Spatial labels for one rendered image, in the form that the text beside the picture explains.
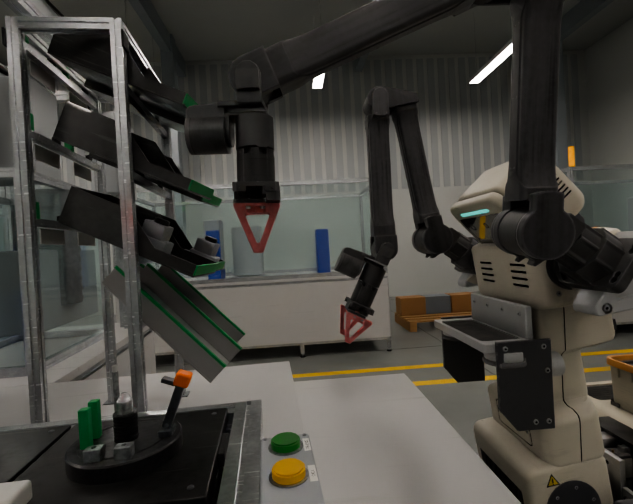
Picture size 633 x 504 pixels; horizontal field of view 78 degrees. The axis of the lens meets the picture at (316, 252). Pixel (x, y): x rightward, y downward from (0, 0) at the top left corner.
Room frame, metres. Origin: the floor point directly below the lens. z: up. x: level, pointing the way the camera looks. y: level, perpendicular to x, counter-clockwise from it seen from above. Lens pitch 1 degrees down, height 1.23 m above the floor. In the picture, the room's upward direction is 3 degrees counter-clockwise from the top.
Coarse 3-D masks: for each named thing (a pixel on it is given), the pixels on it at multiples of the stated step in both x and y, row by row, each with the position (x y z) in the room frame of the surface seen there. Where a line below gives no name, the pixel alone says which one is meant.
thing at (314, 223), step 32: (224, 192) 4.39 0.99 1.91; (288, 192) 4.44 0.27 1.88; (320, 192) 4.46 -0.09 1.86; (352, 192) 4.48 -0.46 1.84; (192, 224) 4.37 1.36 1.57; (224, 224) 4.39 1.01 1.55; (256, 224) 4.41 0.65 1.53; (288, 224) 4.43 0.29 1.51; (320, 224) 4.46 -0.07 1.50; (352, 224) 4.48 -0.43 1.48; (224, 256) 4.39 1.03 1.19; (256, 256) 4.41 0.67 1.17; (288, 256) 4.43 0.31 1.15; (320, 256) 4.46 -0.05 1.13
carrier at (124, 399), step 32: (96, 416) 0.52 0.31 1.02; (128, 416) 0.51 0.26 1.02; (160, 416) 0.58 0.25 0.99; (192, 416) 0.63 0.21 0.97; (224, 416) 0.62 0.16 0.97; (64, 448) 0.54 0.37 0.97; (96, 448) 0.46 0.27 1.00; (128, 448) 0.46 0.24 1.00; (160, 448) 0.49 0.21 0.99; (192, 448) 0.52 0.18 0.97; (32, 480) 0.47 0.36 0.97; (64, 480) 0.46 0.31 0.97; (96, 480) 0.45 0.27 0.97; (128, 480) 0.45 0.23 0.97; (160, 480) 0.45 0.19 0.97; (192, 480) 0.45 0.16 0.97
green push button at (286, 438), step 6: (288, 432) 0.55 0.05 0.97; (276, 438) 0.53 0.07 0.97; (282, 438) 0.53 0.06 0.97; (288, 438) 0.53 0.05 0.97; (294, 438) 0.53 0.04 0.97; (276, 444) 0.52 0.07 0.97; (282, 444) 0.52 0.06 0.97; (288, 444) 0.51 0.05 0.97; (294, 444) 0.52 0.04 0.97; (276, 450) 0.52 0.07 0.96; (282, 450) 0.51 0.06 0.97; (288, 450) 0.51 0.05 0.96; (294, 450) 0.52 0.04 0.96
